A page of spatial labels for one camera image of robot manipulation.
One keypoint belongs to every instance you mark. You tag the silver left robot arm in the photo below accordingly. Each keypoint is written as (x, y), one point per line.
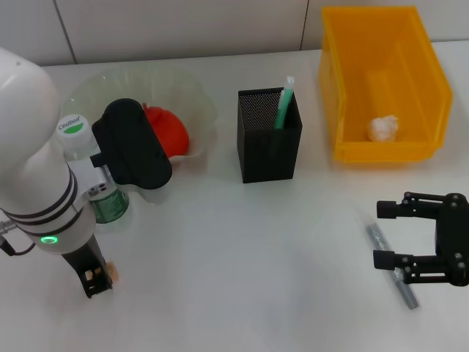
(22, 146)

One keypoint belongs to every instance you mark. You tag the yellow plastic bin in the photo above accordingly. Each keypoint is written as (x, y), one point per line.
(384, 73)

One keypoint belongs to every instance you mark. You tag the grey marker pen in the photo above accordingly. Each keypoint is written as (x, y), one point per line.
(377, 238)

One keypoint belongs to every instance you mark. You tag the clear glass fruit plate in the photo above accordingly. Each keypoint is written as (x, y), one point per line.
(183, 91)

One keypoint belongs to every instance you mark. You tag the black mesh pen holder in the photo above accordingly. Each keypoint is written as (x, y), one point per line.
(267, 161)

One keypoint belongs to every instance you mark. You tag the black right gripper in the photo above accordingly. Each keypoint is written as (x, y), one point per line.
(452, 234)

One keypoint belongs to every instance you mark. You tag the white paper ball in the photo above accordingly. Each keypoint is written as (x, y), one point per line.
(383, 128)

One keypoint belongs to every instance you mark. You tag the orange fruit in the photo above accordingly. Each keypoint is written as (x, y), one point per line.
(172, 132)

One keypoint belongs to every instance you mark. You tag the green utility knife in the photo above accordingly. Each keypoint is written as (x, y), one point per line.
(284, 106)

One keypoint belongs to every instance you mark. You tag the clear green-label water bottle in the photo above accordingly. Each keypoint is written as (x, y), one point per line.
(73, 128)

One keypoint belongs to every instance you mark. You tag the small tan eraser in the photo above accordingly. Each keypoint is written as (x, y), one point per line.
(114, 274)

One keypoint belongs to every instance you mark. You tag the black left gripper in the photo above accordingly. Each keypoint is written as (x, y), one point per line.
(86, 256)

